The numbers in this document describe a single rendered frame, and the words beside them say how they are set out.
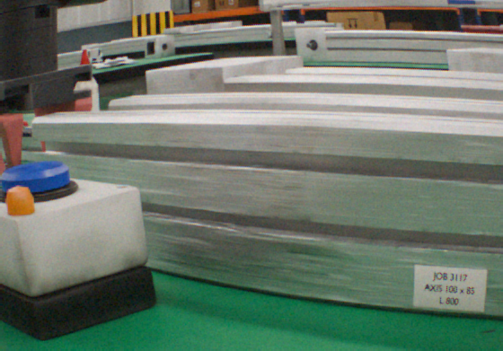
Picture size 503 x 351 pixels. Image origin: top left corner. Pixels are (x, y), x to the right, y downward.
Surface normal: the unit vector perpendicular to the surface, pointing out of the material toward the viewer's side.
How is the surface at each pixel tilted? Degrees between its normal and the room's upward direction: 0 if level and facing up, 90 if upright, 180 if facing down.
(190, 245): 90
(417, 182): 90
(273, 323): 0
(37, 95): 90
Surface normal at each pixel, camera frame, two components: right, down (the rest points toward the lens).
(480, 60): -0.71, 0.18
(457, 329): -0.08, -0.98
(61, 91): 0.76, 0.05
